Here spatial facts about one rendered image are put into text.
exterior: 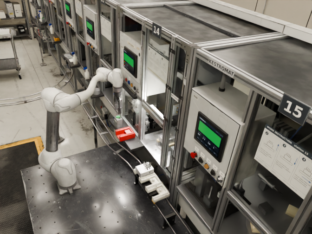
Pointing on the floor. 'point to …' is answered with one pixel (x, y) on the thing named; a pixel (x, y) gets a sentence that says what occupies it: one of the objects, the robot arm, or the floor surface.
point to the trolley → (14, 64)
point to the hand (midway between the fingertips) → (118, 109)
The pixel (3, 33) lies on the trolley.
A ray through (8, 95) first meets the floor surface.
